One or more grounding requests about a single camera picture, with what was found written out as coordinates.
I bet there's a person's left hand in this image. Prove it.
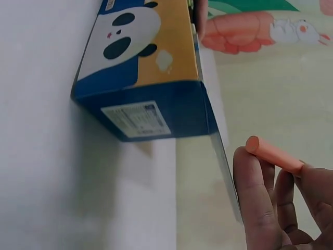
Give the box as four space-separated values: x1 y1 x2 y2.
194 0 210 41

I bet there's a person's right hand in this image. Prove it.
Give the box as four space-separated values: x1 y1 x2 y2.
233 146 333 250

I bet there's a panda print cardboard box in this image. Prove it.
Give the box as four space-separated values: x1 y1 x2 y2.
70 0 241 222

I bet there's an orange chalk stick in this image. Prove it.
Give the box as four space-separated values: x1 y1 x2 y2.
245 135 305 173

